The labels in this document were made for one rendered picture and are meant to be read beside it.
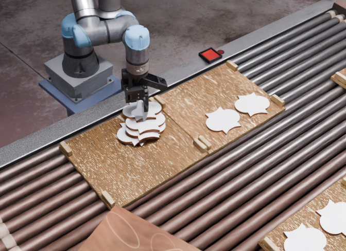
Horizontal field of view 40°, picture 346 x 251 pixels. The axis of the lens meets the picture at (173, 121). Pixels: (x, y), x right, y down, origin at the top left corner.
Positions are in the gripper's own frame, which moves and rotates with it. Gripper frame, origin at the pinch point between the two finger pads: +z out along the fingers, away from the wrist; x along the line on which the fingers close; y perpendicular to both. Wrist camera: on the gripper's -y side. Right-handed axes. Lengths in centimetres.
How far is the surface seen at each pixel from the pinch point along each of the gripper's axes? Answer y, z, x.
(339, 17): -116, 8, -49
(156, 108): -5.1, 0.7, -0.5
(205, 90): -29.6, 7.1, -12.1
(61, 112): 26, 101, -112
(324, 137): -65, 9, 22
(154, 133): -1.5, 2.9, 9.5
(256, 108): -44.9, 6.1, 3.5
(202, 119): -22.7, 7.1, 3.2
